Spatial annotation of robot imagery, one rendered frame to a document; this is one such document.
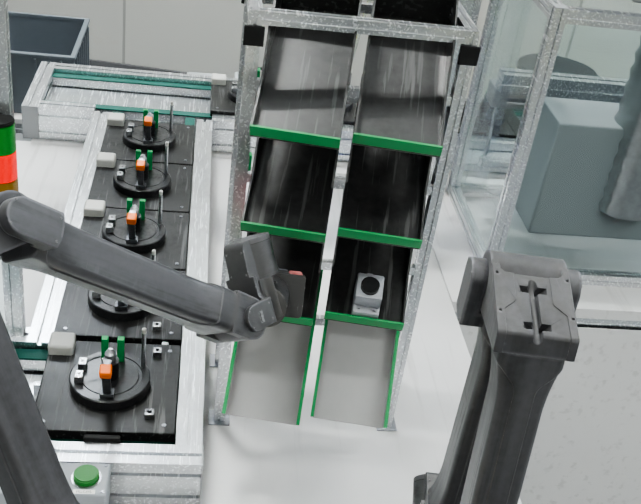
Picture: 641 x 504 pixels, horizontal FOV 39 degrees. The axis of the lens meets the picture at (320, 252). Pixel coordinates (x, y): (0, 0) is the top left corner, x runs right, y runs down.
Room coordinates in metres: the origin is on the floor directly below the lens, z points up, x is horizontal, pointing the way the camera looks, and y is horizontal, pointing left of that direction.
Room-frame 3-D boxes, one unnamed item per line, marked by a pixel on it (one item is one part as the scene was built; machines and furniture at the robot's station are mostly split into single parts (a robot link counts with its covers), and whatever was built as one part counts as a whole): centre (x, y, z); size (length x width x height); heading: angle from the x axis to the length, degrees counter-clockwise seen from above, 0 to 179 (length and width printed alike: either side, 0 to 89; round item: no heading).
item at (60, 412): (1.23, 0.33, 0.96); 0.24 x 0.24 x 0.02; 9
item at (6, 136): (1.32, 0.54, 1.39); 0.05 x 0.05 x 0.05
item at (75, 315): (1.49, 0.38, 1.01); 0.24 x 0.24 x 0.13; 9
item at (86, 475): (1.02, 0.31, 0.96); 0.04 x 0.04 x 0.02
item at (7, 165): (1.32, 0.54, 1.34); 0.05 x 0.05 x 0.05
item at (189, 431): (1.71, 0.41, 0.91); 1.24 x 0.33 x 0.10; 9
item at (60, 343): (1.31, 0.45, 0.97); 0.05 x 0.05 x 0.04; 9
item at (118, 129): (2.21, 0.50, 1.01); 0.24 x 0.24 x 0.13; 9
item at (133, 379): (1.23, 0.33, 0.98); 0.14 x 0.14 x 0.02
